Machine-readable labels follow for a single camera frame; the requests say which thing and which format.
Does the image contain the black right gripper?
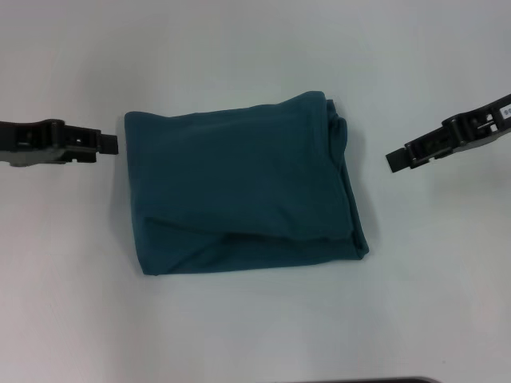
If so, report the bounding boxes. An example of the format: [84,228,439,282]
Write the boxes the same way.
[384,93,511,176]

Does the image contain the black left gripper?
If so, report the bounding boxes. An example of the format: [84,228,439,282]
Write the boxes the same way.
[0,118,120,168]

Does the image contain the teal t-shirt with beige letters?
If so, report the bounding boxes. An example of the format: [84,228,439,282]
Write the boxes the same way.
[122,90,371,277]

